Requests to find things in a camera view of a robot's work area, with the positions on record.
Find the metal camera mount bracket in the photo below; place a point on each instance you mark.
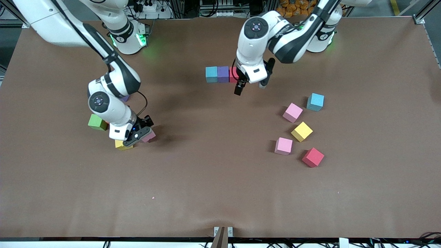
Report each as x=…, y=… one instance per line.
x=223, y=237

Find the table cover sheet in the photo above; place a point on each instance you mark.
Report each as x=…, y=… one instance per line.
x=206, y=179

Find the pale pink foam cube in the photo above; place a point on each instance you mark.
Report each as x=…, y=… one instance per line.
x=284, y=145
x=151, y=136
x=293, y=112

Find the cyan foam cube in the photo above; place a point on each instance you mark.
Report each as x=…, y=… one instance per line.
x=315, y=101
x=211, y=74

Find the deep pink foam cube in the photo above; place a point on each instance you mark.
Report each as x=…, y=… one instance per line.
x=313, y=157
x=233, y=74

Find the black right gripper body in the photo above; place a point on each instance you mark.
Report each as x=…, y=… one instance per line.
x=142, y=123

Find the white power strip with plugs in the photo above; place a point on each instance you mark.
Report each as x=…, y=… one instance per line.
x=151, y=7

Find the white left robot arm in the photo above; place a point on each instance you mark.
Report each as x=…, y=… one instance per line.
x=293, y=41

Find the purple foam cube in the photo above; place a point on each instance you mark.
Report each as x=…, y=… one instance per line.
x=125, y=98
x=223, y=74

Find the yellow foam cube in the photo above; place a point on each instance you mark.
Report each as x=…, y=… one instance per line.
x=302, y=131
x=120, y=145

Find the aluminium frame profile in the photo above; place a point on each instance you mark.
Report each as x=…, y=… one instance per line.
x=27, y=24
x=418, y=20

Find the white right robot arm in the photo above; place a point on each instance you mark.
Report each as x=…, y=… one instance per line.
x=113, y=79

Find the green foam cube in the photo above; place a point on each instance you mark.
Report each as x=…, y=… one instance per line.
x=96, y=121

